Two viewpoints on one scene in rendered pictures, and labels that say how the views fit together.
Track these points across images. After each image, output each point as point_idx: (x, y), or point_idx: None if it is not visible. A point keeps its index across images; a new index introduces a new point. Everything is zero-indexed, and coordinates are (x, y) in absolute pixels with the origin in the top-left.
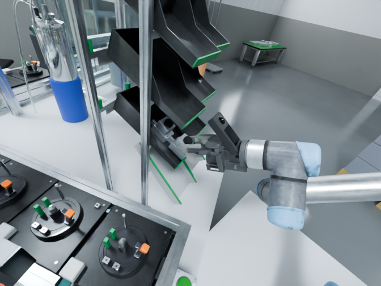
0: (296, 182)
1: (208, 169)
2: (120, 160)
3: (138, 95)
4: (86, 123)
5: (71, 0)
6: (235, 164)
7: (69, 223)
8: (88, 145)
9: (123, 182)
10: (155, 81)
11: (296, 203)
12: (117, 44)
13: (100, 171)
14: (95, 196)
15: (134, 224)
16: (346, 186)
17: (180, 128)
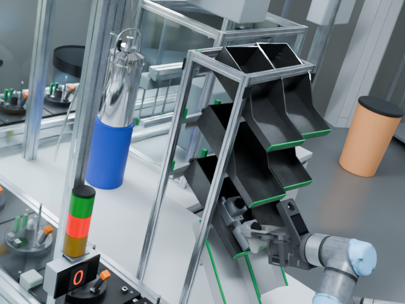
0: (339, 272)
1: (270, 263)
2: (156, 259)
3: (214, 165)
4: (117, 193)
5: (185, 84)
6: (298, 259)
7: (95, 291)
8: (114, 225)
9: (155, 288)
10: (234, 155)
11: (333, 292)
12: (209, 117)
13: (126, 264)
14: (123, 280)
15: None
16: None
17: (254, 218)
